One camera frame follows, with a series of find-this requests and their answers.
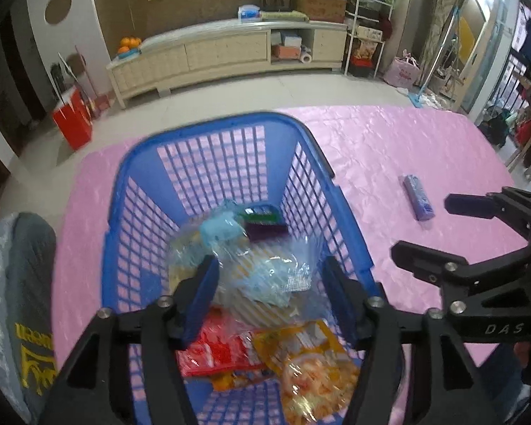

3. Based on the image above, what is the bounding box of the yellow noodle snack pack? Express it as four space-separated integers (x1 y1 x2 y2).
252 319 360 424

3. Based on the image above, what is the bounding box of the red yellow snack pouch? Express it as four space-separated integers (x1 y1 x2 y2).
177 307 264 377

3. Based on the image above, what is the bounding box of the purple yellow snack box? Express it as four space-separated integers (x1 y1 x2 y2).
238 205 290 243

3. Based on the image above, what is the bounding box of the blue striped cookie bag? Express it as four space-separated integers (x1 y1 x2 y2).
167 200 247 269

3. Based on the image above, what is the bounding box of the orange cartoon snack pack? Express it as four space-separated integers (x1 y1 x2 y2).
210 368 274 391

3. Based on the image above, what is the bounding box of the pink quilted tablecloth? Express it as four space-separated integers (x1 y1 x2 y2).
52 107 524 363

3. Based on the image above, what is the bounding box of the grey sofa with cover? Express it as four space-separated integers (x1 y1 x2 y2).
0 212 57 424

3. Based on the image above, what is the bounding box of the pink gift bag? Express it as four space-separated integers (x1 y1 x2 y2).
383 50 421 89

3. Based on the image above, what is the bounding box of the arched floor mirror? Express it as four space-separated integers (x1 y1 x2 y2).
451 0 500 111

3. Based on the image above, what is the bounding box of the blue plastic basket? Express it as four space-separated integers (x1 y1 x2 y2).
100 110 382 425

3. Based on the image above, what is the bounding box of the silver standing air conditioner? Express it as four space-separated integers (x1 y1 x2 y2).
380 0 424 72

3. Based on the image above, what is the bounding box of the white metal shelf rack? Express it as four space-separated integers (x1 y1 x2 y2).
343 0 396 78

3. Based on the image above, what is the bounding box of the cream tv cabinet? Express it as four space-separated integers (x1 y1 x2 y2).
106 19 347 108

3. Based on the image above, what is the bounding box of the red paper bag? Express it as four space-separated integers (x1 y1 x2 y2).
52 89 93 151

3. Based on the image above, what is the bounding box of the cardboard box on cabinet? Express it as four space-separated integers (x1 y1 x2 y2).
292 0 346 23

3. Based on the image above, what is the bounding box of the bowl of oranges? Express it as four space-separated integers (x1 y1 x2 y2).
117 38 142 58

